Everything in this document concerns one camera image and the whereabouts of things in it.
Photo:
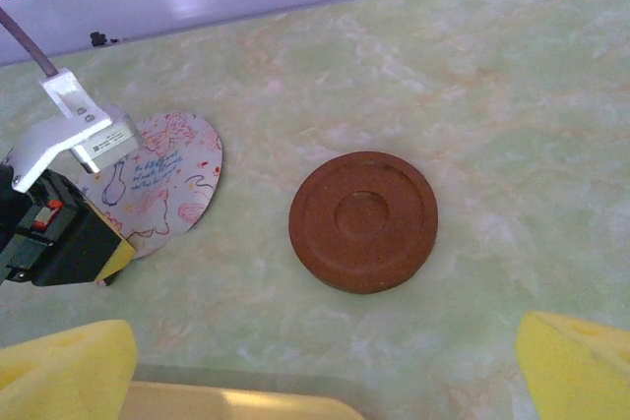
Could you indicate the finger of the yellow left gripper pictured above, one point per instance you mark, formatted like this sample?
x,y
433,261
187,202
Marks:
x,y
115,258

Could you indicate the floral patterned plate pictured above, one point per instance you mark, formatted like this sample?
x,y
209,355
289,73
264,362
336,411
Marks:
x,y
167,184

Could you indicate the brown round coaster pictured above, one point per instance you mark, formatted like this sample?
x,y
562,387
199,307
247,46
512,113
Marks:
x,y
364,223

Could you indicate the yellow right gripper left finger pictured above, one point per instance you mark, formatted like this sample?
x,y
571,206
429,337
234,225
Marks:
x,y
64,376

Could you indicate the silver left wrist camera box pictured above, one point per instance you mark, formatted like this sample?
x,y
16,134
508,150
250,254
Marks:
x,y
74,135

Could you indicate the yellow tray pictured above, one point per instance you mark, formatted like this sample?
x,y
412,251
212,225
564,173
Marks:
x,y
236,405

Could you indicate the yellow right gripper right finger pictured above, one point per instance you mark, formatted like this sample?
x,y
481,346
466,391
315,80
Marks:
x,y
581,371

